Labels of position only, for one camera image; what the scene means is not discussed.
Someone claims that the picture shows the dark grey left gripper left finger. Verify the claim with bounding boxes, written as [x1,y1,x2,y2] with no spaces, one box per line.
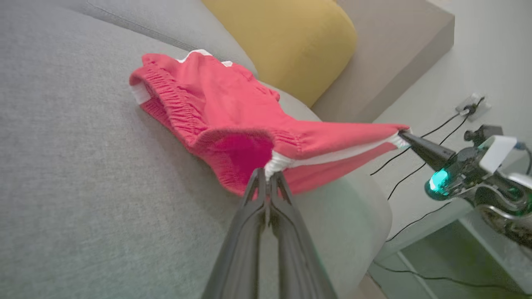
[202,168,267,299]

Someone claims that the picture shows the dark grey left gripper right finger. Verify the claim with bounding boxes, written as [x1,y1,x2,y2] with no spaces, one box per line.
[270,171,337,299]

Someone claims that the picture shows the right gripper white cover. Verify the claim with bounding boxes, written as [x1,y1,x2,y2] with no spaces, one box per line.
[399,130,519,201]

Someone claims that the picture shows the red shorts with white stripes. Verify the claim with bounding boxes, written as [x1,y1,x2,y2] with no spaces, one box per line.
[128,49,412,198]

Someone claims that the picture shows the taupe sofa armrest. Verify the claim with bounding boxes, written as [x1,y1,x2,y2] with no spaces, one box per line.
[311,0,456,123]

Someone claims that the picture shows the large grey sofa seat cushion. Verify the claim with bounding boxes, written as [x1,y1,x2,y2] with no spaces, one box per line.
[0,0,394,299]

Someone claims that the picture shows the wide yellow sofa backrest cushion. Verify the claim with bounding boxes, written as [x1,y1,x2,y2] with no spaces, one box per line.
[202,0,358,108]

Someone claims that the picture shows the medium grey sofa seat cushion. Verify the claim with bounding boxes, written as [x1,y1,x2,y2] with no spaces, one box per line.
[86,0,259,77]

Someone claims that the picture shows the thin black floor cable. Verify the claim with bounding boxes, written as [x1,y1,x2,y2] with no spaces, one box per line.
[387,116,469,201]
[371,261,532,292]
[370,109,472,176]
[386,201,453,243]

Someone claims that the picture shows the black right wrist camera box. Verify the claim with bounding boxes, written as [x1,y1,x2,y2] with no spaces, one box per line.
[464,124,504,146]

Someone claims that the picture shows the white wall socket with plugs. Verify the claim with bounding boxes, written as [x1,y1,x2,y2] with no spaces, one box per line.
[455,93,492,122]

